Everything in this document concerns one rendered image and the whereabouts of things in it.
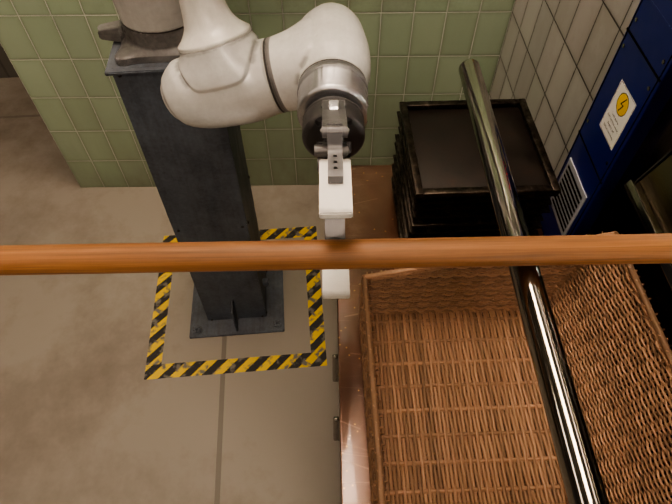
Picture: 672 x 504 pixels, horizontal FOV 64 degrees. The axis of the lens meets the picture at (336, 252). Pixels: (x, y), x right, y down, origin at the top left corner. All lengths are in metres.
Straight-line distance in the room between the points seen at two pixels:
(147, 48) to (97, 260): 0.67
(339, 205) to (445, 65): 1.47
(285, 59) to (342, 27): 0.08
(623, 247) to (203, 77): 0.53
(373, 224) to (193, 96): 0.71
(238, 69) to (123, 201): 1.66
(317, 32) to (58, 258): 0.41
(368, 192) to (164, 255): 0.94
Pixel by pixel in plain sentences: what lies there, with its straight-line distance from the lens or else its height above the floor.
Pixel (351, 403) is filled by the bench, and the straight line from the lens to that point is 1.11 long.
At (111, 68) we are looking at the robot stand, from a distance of 1.18.
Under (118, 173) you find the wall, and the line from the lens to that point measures 2.35.
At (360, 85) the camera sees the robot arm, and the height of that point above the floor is 1.22.
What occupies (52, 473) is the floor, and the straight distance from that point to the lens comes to 1.86.
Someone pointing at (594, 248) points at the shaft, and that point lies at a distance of 0.58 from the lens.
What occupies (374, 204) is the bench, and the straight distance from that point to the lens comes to 1.39.
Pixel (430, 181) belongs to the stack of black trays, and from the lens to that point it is 1.09.
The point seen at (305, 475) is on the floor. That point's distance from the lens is 1.67.
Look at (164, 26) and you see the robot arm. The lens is 1.13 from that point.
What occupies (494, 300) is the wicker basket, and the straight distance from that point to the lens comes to 1.21.
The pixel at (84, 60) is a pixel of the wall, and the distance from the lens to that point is 2.02.
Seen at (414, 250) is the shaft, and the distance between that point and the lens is 0.52.
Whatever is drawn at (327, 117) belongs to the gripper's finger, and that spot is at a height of 1.28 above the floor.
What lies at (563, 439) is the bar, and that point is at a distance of 0.51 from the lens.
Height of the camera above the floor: 1.62
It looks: 53 degrees down
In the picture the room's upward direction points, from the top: straight up
